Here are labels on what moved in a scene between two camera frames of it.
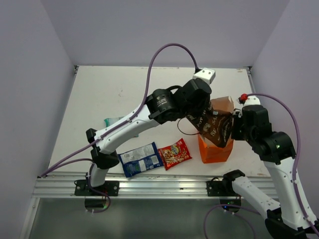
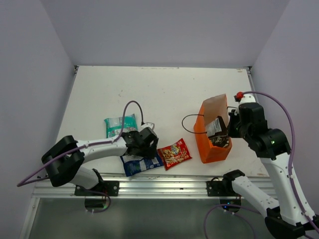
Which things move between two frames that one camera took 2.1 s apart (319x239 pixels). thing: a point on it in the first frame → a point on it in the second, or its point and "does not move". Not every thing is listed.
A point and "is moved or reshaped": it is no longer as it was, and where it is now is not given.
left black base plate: [110, 188] does not move
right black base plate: [217, 188] does not move
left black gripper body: [196, 111] → [146, 151]
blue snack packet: [140, 159] does not move
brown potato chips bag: [215, 125] is moved or reshaped
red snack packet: [173, 155] does not move
